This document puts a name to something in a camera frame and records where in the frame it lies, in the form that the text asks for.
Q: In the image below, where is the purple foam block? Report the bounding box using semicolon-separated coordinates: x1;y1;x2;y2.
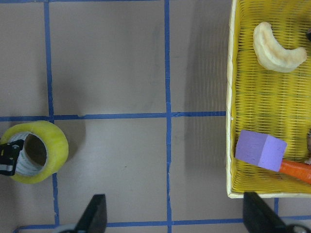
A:
235;130;287;172

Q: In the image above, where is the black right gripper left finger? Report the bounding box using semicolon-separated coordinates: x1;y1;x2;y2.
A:
74;194;107;233

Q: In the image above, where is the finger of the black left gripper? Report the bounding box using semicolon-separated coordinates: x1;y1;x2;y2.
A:
0;139;24;176

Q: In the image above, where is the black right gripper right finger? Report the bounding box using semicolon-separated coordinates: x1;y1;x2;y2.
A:
242;192;287;233

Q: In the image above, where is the yellow plastic basket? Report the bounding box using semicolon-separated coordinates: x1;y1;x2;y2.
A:
225;0;311;199

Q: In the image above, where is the yellow clear tape roll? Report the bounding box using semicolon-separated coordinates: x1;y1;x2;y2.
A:
0;121;69;184

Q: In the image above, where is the toy croissant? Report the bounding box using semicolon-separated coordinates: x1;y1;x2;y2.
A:
253;22;307;73

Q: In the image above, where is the orange toy carrot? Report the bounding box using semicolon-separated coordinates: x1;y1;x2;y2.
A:
279;160;311;184

